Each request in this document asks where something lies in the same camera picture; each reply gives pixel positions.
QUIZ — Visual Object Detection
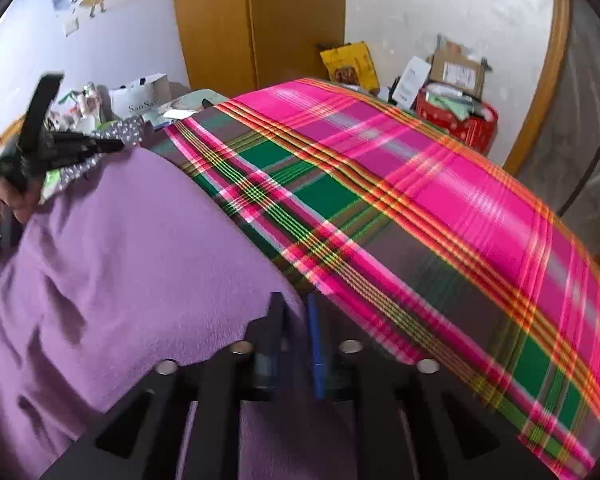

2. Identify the small white box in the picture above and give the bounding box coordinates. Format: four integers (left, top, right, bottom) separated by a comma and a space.
392, 56, 431, 106

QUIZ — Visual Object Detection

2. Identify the wooden door frame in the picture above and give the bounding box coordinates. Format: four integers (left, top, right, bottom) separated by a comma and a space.
502, 0, 573, 176

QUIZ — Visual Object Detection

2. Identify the cluster of bottles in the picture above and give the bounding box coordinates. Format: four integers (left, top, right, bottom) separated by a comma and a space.
50, 82, 111, 131

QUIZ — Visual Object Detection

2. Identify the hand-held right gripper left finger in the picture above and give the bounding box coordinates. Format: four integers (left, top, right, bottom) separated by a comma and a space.
40, 291, 288, 480

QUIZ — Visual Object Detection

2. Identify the purple fleece garment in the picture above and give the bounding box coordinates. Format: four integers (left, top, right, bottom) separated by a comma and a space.
0, 147, 361, 480

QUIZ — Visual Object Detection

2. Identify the grey dotted folded cloth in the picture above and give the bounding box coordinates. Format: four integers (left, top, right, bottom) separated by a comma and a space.
45, 114, 153, 196

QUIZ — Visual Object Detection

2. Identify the light green table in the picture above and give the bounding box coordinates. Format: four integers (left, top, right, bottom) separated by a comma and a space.
150, 89, 231, 126

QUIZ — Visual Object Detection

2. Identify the wooden wardrobe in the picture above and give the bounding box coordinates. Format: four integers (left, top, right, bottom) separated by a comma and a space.
169, 0, 348, 93

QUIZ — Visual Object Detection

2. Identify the open cardboard box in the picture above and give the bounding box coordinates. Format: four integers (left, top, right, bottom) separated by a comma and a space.
427, 35, 493, 101

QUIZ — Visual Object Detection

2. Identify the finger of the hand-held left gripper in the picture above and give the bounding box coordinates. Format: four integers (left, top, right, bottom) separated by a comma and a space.
55, 141, 125, 165
55, 132, 101, 148

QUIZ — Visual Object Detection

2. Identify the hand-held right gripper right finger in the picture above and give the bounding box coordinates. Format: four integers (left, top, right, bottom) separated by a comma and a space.
306, 294, 556, 480

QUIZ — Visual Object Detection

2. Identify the pink plaid tablecloth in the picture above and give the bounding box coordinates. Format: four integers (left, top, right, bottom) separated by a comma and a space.
150, 77, 600, 480

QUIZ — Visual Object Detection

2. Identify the yellow bag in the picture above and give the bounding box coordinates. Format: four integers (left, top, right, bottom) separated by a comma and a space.
320, 42, 380, 93

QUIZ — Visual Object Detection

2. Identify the person's left hand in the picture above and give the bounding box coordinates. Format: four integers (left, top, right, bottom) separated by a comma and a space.
0, 175, 43, 226

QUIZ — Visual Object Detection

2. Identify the red basket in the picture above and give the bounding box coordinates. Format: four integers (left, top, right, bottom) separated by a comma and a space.
415, 87, 499, 156

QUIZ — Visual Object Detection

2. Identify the clear plastic door curtain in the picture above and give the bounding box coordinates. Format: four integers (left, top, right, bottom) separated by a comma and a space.
520, 0, 600, 261

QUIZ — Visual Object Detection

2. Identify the white paper bag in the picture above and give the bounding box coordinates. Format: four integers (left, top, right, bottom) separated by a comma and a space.
110, 74, 173, 121

